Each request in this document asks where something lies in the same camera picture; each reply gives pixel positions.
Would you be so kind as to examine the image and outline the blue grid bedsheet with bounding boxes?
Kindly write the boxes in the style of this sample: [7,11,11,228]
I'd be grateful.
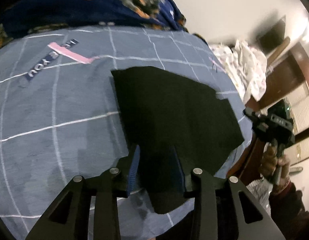
[0,25,252,240]

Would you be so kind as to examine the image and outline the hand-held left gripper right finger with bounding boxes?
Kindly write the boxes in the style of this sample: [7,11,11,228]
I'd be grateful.
[173,146,286,240]

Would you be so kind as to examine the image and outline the dark wall panel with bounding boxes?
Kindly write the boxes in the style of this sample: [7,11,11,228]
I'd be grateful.
[256,15,287,55]

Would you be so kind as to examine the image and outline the white ruffled cloth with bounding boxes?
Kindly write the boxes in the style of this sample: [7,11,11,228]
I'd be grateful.
[246,179,272,208]

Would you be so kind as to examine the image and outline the navy dog print blanket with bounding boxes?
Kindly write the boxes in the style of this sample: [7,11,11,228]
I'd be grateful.
[0,0,187,53]

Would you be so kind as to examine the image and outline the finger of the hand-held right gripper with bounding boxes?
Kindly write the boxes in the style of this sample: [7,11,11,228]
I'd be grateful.
[243,107,262,130]

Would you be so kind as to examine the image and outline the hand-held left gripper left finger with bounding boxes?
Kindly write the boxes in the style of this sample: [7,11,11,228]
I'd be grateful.
[26,144,141,240]

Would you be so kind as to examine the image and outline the brown wooden bed frame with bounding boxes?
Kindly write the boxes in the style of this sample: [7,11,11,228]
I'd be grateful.
[226,37,309,185]

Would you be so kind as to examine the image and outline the white panelled cabinet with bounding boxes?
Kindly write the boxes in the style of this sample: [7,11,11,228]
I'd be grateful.
[286,80,309,167]

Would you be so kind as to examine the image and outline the person's right forearm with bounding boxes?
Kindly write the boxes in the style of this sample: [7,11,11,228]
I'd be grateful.
[268,181,309,240]

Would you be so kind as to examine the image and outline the person's right hand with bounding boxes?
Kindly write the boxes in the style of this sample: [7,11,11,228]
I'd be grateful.
[259,144,292,189]

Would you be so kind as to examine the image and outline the black pants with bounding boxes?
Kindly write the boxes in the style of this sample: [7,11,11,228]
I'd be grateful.
[111,66,245,215]

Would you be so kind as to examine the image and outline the white patterned cloth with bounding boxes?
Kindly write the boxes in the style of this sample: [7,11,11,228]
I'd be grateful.
[209,39,267,104]

